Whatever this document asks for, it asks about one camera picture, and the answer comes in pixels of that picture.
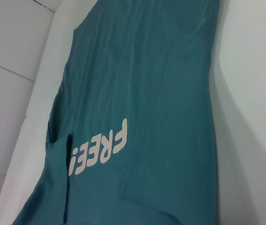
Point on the teal t-shirt with FREE print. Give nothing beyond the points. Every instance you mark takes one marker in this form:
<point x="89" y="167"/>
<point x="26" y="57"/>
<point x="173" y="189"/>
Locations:
<point x="135" y="93"/>

